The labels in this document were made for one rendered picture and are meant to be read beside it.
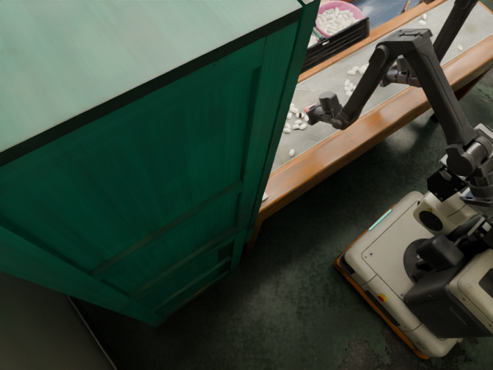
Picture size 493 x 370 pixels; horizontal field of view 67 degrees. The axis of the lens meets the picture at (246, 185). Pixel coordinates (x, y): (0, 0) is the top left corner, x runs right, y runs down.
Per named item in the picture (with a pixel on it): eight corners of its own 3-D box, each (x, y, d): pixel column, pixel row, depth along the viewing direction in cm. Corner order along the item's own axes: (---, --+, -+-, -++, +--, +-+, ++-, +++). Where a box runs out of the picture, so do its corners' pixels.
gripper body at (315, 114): (304, 111, 151) (316, 114, 145) (323, 100, 154) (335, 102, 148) (308, 125, 154) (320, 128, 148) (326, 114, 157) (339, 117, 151)
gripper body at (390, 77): (378, 73, 162) (392, 74, 156) (395, 63, 165) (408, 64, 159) (380, 87, 165) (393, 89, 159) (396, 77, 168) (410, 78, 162)
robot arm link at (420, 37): (405, 28, 92) (429, 12, 96) (368, 48, 105) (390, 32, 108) (477, 176, 102) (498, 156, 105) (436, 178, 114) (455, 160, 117)
